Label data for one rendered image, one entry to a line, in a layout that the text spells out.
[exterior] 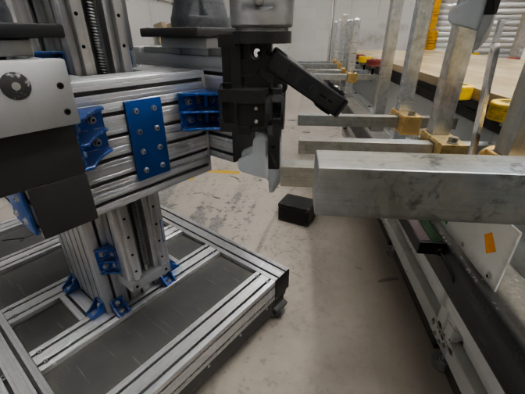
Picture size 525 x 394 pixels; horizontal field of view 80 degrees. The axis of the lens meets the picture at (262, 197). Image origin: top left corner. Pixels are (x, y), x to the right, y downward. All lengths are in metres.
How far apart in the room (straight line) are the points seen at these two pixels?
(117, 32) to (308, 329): 1.15
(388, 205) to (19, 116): 0.47
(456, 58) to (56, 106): 0.70
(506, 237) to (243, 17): 0.44
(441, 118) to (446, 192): 0.59
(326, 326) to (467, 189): 1.21
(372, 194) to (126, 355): 0.97
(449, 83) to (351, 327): 0.96
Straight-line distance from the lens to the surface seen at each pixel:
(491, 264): 0.57
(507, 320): 0.53
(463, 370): 1.19
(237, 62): 0.41
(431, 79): 1.29
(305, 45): 8.35
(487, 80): 0.51
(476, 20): 0.60
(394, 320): 1.47
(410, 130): 0.96
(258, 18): 0.39
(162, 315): 1.15
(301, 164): 0.45
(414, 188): 0.19
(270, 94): 0.40
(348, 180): 0.18
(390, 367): 1.32
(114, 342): 1.12
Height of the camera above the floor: 1.02
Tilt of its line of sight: 27 degrees down
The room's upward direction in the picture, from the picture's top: straight up
